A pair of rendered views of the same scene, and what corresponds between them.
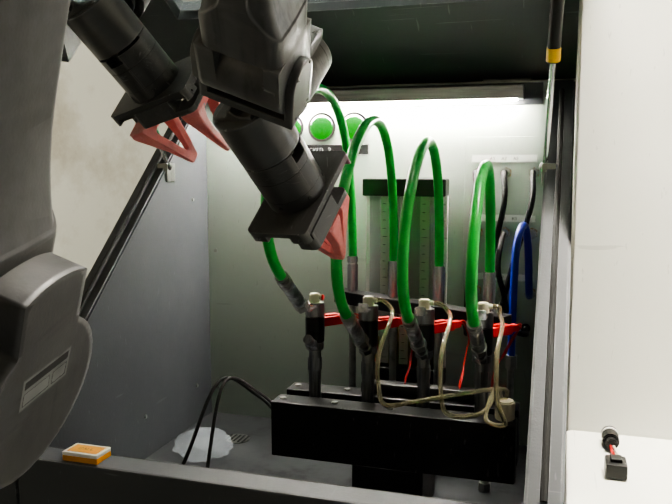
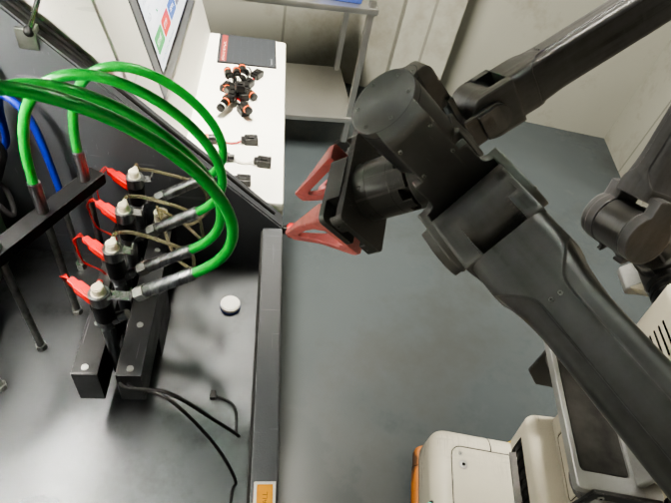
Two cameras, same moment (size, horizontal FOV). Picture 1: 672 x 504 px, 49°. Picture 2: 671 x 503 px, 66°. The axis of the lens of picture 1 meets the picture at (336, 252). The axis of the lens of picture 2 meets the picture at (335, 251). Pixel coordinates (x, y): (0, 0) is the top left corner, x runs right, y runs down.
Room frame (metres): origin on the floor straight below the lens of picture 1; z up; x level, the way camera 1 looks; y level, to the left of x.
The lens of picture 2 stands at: (0.99, 0.51, 1.72)
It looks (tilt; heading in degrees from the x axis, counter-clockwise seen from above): 47 degrees down; 239
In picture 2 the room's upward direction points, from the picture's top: 14 degrees clockwise
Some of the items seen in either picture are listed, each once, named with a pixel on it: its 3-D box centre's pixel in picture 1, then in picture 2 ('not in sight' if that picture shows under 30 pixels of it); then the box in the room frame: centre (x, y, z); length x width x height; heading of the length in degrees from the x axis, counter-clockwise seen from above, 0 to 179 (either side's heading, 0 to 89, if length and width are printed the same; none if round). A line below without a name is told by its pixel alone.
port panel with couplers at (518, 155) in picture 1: (501, 230); not in sight; (1.23, -0.28, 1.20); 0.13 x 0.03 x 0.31; 73
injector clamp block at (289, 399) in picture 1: (394, 451); (134, 309); (1.02, -0.08, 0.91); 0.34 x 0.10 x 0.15; 73
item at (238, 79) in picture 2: not in sight; (241, 85); (0.70, -0.63, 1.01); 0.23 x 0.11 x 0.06; 73
